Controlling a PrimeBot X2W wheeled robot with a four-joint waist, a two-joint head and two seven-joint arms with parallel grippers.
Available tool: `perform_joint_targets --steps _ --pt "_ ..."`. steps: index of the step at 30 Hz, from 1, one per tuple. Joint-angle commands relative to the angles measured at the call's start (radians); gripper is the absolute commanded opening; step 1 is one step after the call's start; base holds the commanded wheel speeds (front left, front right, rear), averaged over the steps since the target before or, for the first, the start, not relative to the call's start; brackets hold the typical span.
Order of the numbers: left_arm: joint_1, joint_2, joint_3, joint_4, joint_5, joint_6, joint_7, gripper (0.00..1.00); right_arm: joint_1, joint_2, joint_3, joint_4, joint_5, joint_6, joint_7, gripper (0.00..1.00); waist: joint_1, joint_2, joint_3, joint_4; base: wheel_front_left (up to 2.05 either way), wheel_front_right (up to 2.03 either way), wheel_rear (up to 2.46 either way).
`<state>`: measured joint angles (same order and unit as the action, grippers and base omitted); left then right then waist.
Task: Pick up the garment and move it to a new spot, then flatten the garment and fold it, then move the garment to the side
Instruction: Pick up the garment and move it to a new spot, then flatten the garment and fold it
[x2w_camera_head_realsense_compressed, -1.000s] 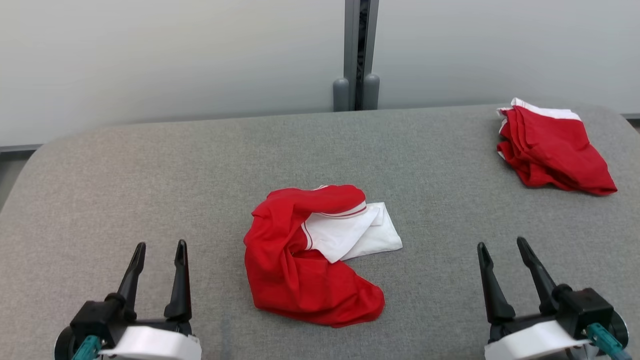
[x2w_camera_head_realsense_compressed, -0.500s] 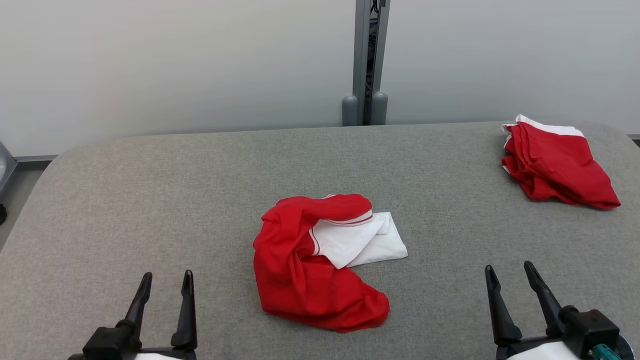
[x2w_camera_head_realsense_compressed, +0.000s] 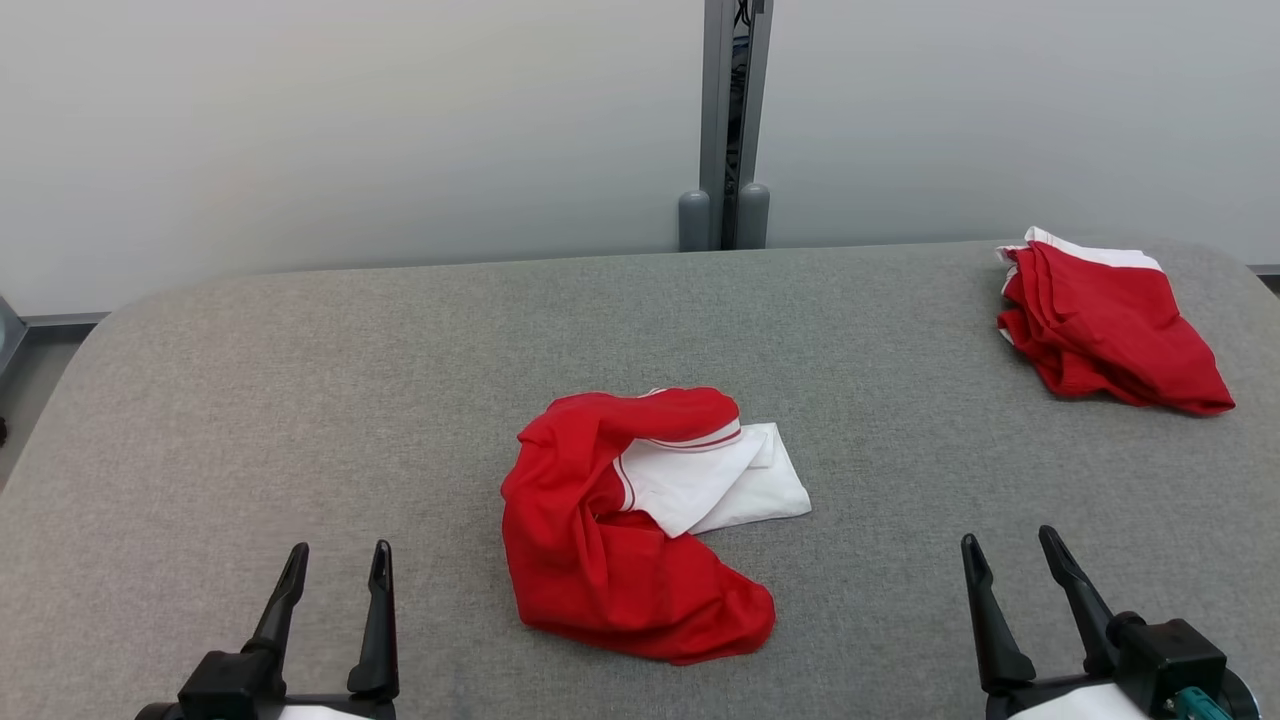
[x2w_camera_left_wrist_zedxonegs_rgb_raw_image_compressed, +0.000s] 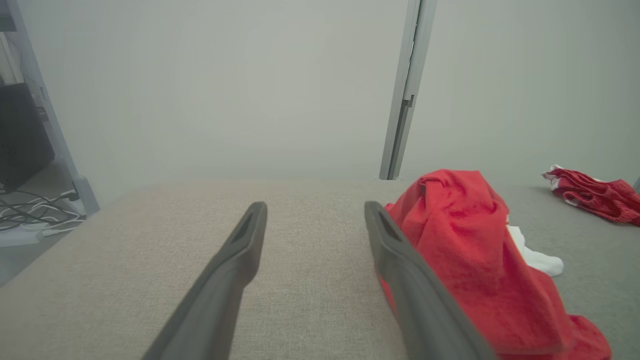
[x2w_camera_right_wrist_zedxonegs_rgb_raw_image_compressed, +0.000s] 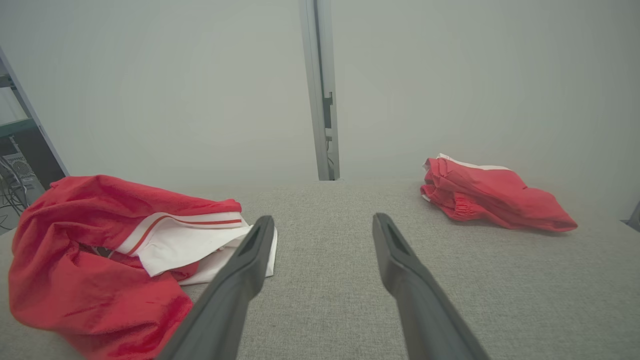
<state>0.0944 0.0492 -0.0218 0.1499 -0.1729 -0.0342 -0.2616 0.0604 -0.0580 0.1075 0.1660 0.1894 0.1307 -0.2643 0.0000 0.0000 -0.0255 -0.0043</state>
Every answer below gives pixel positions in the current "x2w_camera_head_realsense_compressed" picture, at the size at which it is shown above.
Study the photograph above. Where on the grey round post foot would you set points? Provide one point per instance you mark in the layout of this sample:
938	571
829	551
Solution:
754	217
694	222

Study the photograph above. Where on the grey wall partition post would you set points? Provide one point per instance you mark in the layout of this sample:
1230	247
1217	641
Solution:
735	100

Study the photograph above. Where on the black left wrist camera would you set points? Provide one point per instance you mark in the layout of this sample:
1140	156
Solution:
225	690

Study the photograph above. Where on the grey fabric padded surface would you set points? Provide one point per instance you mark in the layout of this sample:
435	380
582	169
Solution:
300	400

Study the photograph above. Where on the red shorts with white stripe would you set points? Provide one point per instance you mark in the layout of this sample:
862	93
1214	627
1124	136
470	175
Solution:
1110	320

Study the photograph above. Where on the red shirt with white sleeves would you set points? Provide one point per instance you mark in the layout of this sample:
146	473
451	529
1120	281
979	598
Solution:
600	580

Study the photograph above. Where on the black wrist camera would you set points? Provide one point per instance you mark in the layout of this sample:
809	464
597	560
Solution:
1170	655
225	690

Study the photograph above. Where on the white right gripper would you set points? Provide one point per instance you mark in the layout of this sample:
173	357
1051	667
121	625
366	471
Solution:
1060	705

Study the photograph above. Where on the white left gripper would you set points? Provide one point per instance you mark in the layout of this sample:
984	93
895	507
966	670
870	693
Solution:
335	711

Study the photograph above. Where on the dark panel with grey frame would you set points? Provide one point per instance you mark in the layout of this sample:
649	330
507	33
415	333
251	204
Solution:
8	335

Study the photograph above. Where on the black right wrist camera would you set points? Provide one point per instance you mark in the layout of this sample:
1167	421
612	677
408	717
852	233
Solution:
1170	655

